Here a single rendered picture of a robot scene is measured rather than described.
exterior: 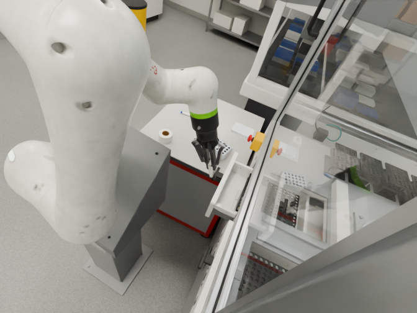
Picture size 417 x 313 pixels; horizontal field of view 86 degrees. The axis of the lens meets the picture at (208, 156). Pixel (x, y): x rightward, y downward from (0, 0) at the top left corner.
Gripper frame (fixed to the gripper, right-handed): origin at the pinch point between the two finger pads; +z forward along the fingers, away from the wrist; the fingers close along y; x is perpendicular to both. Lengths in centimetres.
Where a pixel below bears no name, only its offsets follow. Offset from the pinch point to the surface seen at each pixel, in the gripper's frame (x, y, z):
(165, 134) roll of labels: -20.1, 34.5, 3.1
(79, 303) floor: 53, 68, 74
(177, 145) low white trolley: -18.4, 27.4, 7.4
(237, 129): -48, 5, 14
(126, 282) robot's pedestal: 34, 51, 78
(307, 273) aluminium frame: 48, -32, -44
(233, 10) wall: -427, 128, 13
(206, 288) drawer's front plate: 39.4, -13.8, 4.4
